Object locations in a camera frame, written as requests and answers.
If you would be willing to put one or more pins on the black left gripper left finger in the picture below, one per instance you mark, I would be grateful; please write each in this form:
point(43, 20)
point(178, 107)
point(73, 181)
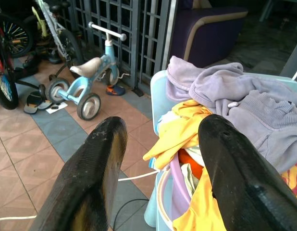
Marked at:
point(86, 168)

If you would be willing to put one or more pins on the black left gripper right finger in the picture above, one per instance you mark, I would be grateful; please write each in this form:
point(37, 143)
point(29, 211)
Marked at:
point(235, 163)

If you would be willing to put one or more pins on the orange garment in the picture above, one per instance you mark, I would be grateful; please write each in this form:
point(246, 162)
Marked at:
point(193, 161)

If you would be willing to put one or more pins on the white striped garment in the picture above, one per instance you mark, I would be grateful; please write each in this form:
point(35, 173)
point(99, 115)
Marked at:
point(190, 174)

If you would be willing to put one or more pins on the pink yellow patterned cloth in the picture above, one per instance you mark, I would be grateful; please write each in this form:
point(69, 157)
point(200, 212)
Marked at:
point(293, 179)

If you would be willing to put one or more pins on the lavender plastic hoop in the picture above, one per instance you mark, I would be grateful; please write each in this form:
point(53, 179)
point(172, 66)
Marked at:
point(177, 185)

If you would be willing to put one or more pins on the lavender hooded sweatshirt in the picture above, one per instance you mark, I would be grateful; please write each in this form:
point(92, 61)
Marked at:
point(259, 106)

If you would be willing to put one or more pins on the yellow garment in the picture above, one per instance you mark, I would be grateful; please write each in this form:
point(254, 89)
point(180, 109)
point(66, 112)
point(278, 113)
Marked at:
point(179, 130)

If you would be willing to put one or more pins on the white paper sheet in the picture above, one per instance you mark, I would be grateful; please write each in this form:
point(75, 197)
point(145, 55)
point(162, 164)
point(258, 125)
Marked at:
point(56, 107)

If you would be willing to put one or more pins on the grey black sandal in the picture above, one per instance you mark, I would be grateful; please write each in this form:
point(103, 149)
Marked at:
point(45, 104)
point(32, 102)

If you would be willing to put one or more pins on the blue orange kids shoe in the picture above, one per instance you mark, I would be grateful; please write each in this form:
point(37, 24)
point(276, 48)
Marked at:
point(115, 90)

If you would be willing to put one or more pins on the light blue laundry basket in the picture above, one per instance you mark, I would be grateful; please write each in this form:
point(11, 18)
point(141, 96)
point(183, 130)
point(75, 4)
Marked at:
point(160, 103)

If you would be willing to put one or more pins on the light blue kids tricycle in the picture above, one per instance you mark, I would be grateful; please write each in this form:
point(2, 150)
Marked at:
point(90, 72)

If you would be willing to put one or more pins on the black shoe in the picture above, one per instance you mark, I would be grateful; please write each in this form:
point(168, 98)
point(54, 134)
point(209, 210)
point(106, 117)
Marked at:
point(53, 56)

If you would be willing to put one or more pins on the black red bicycle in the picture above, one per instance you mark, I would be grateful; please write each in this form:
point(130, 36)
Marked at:
point(4, 79)

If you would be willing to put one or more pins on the dark purple armchair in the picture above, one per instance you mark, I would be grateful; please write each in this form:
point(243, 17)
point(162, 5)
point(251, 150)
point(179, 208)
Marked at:
point(206, 31)

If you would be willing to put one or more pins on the white green bicycle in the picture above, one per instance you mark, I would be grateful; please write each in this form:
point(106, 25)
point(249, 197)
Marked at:
point(52, 31)

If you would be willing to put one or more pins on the dark metal grille gate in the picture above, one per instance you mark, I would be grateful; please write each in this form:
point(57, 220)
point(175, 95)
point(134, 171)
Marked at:
point(119, 31)

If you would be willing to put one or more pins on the black bicycle with colourful spokes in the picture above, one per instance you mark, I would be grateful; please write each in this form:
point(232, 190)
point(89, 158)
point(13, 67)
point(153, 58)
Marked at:
point(15, 36)

